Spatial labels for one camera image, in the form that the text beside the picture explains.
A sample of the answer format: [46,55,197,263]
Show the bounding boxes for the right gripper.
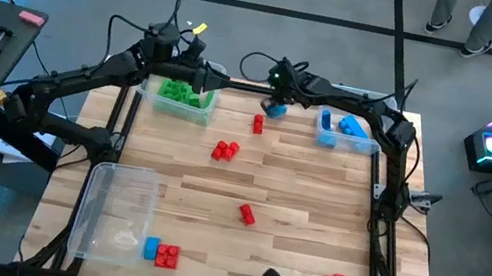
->
[258,77,299,119]

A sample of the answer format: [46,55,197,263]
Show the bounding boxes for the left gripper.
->
[175,56,235,101]

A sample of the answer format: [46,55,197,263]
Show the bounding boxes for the short blue building block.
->
[317,107,336,137]
[315,130,340,151]
[141,235,162,263]
[263,100,290,122]

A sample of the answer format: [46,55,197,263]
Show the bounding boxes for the clear plastic storage bin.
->
[65,156,164,272]
[308,79,403,161]
[130,48,229,130]

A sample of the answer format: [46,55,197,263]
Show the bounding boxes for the pink rectangular eraser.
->
[16,9,47,29]

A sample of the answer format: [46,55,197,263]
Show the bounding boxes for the white paper sheets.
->
[0,122,70,176]

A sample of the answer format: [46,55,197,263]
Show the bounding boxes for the white base floor stand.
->
[465,2,492,36]

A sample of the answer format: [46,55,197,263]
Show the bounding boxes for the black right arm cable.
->
[235,47,315,94]

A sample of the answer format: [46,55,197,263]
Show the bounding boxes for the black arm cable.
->
[100,0,200,78]
[235,47,315,94]

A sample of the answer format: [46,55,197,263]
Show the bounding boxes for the yellow cable tag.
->
[191,20,209,38]

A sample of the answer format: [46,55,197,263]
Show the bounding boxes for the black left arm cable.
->
[100,0,200,78]

